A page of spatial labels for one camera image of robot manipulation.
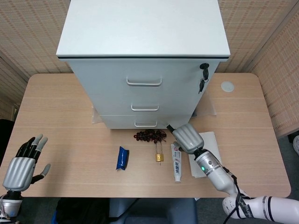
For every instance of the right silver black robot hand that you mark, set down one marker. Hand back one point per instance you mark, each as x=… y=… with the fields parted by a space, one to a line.
x=188 y=137

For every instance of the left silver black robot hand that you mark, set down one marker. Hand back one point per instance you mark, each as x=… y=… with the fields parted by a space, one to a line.
x=17 y=170

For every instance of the shallow white drawer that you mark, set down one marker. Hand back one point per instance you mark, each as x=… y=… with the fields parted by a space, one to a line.
x=116 y=121

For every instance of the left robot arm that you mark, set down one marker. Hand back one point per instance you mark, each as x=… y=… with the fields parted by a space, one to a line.
x=10 y=204

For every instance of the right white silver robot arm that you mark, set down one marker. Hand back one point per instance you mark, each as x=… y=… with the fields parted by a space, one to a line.
x=219 y=177

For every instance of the middle-sized white drawer front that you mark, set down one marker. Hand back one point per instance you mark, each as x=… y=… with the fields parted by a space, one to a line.
x=112 y=105

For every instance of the large white drawer front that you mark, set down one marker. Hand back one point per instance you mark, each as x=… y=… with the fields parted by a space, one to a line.
x=105 y=77

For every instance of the white filing cabinet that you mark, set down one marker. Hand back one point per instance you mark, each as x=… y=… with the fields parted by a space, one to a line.
x=142 y=30

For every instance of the white paper sheet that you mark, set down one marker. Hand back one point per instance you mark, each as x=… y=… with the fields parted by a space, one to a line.
x=210 y=140

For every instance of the white toothpaste tube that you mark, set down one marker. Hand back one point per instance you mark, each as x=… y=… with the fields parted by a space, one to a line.
x=176 y=163

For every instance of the brass padlock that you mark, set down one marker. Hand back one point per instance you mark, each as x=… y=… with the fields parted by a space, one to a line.
x=159 y=158

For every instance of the black hanging key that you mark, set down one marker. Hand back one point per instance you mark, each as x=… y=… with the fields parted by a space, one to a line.
x=201 y=86

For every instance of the blue snack packet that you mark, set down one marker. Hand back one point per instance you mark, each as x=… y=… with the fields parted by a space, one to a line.
x=122 y=158

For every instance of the black key in lock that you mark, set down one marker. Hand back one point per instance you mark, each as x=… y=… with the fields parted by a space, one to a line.
x=205 y=71

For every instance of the white shoe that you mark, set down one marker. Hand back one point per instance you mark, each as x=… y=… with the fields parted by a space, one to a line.
x=296 y=144

